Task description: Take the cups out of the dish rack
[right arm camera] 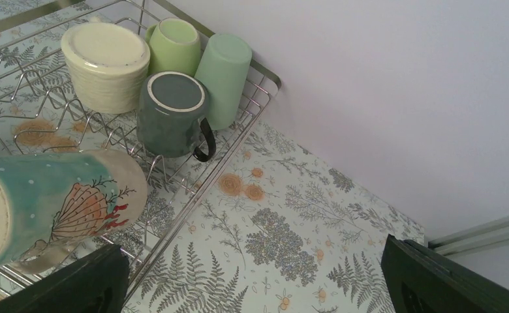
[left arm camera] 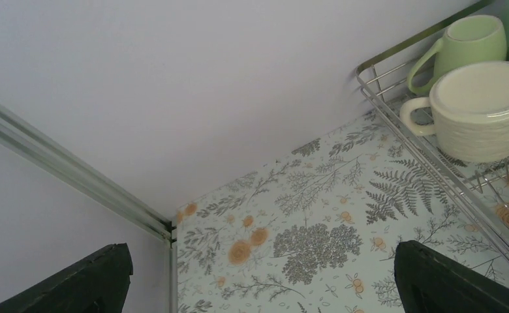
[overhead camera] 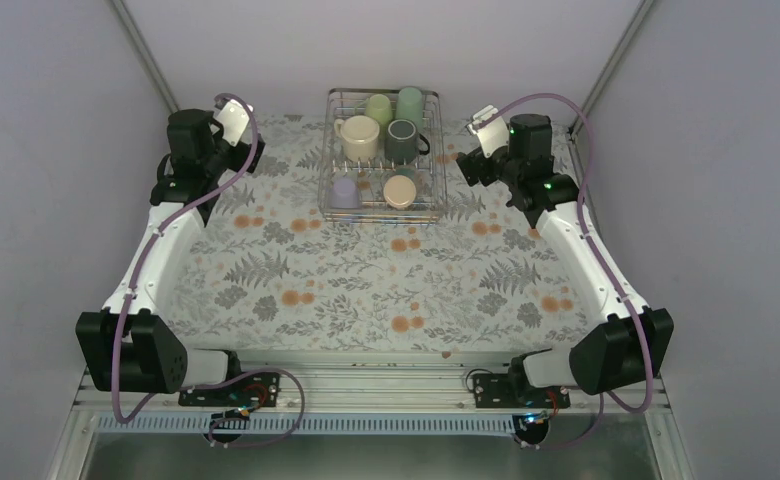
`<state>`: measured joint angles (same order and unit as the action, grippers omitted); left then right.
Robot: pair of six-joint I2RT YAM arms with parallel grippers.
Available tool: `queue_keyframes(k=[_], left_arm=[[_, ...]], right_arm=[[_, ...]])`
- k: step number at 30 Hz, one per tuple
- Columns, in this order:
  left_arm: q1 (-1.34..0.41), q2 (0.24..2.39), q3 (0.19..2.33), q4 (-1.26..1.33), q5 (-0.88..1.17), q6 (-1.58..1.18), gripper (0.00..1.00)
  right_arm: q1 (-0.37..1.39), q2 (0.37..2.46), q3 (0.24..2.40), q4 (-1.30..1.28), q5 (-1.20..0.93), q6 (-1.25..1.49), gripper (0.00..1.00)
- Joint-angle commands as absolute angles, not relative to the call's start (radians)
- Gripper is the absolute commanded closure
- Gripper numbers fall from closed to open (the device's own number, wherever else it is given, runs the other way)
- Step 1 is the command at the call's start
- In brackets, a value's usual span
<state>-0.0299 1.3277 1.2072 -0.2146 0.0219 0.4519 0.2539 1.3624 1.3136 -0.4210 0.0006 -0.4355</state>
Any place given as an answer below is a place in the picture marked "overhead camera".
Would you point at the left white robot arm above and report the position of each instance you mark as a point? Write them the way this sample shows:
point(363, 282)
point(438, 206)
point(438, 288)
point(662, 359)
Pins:
point(127, 344)

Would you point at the cream mug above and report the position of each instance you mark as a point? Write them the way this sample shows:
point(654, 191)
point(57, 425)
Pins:
point(359, 135)

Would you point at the mint green tumbler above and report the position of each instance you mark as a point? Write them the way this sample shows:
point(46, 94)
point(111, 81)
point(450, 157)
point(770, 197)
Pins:
point(410, 106)

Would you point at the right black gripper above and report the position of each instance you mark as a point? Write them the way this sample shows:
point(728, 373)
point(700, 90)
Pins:
point(472, 159)

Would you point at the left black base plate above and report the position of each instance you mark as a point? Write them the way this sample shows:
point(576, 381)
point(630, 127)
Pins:
point(251, 392)

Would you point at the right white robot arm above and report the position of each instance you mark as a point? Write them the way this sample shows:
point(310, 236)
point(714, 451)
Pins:
point(629, 339)

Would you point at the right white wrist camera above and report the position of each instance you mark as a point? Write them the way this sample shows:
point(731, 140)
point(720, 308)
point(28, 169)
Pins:
point(491, 130)

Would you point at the wire dish rack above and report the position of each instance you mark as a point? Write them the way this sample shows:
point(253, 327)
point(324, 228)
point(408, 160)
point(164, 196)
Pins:
point(428, 172)

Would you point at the light green cup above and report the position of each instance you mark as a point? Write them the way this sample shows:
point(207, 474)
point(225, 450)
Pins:
point(379, 107)

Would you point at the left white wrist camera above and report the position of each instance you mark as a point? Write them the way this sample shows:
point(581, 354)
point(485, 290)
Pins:
point(230, 120)

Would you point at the lilac cup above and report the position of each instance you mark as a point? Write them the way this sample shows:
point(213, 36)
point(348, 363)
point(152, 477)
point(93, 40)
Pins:
point(344, 194)

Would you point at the coral pattern mug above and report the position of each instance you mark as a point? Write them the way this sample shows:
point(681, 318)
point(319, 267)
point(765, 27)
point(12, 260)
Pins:
point(400, 189)

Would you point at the aluminium rail frame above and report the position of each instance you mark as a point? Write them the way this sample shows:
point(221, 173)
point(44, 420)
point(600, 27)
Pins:
point(397, 415)

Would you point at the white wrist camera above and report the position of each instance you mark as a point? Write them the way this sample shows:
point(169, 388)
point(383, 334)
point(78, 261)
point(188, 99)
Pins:
point(491, 130)
point(230, 120)

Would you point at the dark grey mug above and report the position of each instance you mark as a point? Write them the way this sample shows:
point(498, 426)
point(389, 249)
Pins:
point(404, 143)

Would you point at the floral table mat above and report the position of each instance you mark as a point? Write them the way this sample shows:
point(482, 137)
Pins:
point(269, 272)

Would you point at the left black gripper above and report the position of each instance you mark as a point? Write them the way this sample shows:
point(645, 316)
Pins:
point(242, 158)

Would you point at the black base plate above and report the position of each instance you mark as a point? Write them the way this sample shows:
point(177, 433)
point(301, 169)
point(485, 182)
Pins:
point(251, 392)
point(498, 391)

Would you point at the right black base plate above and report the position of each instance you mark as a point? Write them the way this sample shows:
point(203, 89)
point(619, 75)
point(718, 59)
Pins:
point(498, 391)

